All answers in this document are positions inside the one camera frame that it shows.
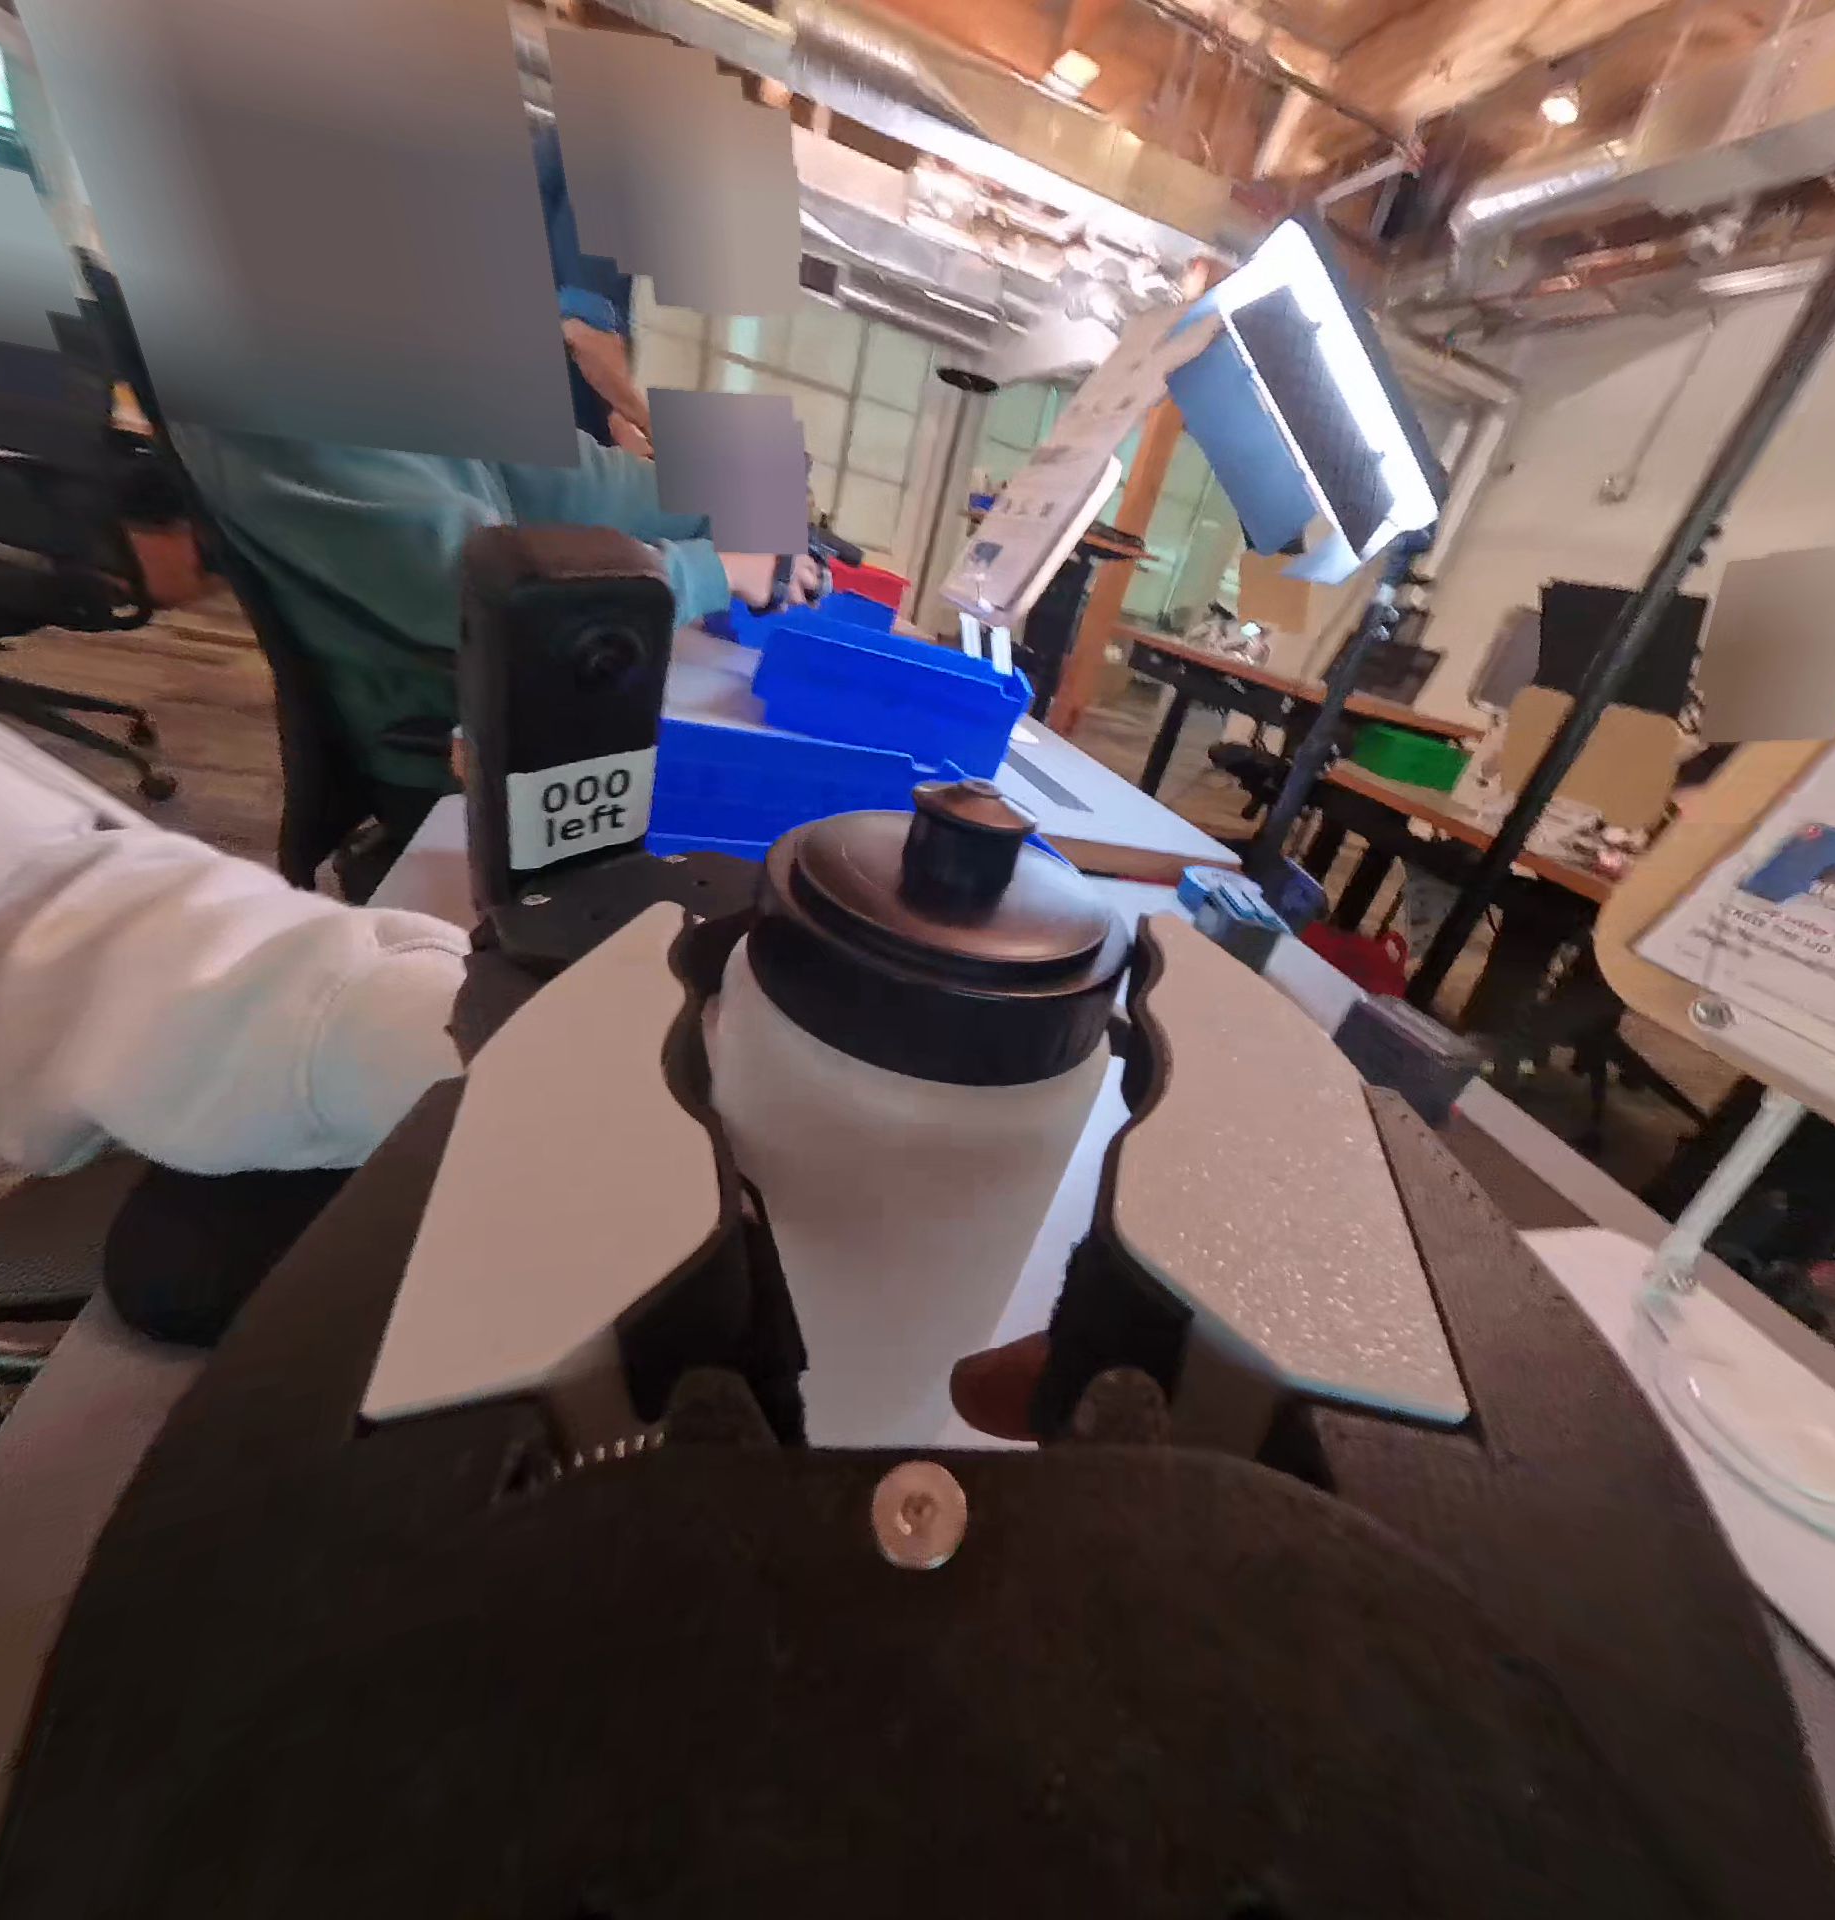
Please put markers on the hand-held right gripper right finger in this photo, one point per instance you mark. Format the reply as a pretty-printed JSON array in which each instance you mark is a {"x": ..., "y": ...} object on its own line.
[{"x": 1277, "y": 1215}]

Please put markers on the person's right hand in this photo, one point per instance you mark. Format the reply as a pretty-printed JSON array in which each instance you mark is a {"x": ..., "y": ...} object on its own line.
[{"x": 991, "y": 1389}]

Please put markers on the black light stand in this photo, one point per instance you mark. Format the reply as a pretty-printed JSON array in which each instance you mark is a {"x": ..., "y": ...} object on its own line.
[{"x": 1339, "y": 704}]

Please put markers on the grey charger case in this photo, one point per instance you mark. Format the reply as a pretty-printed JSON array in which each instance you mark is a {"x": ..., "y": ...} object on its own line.
[{"x": 1247, "y": 913}]

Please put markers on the white plastic bottle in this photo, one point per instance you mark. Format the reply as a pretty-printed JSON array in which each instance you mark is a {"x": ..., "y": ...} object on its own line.
[{"x": 887, "y": 1200}]

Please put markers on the blue plastic bin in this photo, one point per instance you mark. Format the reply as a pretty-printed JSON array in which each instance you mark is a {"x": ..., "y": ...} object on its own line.
[
  {"x": 843, "y": 610},
  {"x": 798, "y": 781},
  {"x": 887, "y": 690}
]

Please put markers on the white board stand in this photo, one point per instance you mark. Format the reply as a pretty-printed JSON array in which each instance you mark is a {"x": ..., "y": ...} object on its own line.
[
  {"x": 985, "y": 637},
  {"x": 1610, "y": 1303}
]

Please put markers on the grey mesh chair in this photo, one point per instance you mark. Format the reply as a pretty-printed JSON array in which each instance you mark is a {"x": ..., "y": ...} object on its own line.
[{"x": 35, "y": 1245}]

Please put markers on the wooden pillar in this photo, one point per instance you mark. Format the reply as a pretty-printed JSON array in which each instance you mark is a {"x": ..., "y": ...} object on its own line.
[{"x": 1120, "y": 569}]

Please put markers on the black tripod leg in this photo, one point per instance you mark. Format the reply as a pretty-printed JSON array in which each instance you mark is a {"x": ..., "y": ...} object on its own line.
[{"x": 1610, "y": 677}]

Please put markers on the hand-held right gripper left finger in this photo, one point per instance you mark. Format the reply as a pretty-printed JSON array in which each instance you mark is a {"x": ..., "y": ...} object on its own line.
[{"x": 560, "y": 1200}]

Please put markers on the silver ventilation duct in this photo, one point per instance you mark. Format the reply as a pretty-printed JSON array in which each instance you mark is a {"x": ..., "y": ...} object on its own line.
[{"x": 1008, "y": 196}]

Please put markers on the wooden top desk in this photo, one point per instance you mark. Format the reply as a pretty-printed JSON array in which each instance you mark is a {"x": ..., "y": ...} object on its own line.
[
  {"x": 1412, "y": 797},
  {"x": 1231, "y": 666}
]

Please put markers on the black bottle lid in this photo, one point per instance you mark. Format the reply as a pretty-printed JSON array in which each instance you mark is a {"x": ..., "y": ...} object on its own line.
[{"x": 918, "y": 958}]

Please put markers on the dark grey case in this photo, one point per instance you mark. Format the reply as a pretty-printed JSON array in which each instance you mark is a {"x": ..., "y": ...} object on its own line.
[{"x": 1407, "y": 1049}]

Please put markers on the grey tablet screen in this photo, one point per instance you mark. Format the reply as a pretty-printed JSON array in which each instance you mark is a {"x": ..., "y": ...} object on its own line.
[{"x": 1512, "y": 658}]

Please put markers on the green plastic bin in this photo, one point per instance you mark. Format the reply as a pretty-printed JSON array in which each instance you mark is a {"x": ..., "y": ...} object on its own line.
[{"x": 1407, "y": 756}]

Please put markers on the red plastic bin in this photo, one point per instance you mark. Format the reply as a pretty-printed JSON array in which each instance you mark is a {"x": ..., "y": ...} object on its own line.
[{"x": 872, "y": 582}]

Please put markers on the black monitor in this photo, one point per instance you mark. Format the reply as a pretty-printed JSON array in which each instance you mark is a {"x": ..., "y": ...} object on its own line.
[
  {"x": 1622, "y": 645},
  {"x": 1401, "y": 677}
]

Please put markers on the person's left forearm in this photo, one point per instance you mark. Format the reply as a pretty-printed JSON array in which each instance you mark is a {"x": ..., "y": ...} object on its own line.
[{"x": 185, "y": 974}]

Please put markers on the blue tape roll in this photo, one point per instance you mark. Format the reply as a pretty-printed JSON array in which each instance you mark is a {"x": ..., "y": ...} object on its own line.
[{"x": 1195, "y": 886}]

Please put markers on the studio light panel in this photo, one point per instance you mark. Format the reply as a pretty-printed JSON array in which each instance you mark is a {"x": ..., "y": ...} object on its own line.
[{"x": 1309, "y": 404}]

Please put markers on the red basket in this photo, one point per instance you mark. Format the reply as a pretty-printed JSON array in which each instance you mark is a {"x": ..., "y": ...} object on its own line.
[{"x": 1361, "y": 958}]

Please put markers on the black floor lamp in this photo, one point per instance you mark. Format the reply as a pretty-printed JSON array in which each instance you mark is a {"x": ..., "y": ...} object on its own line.
[{"x": 971, "y": 380}]

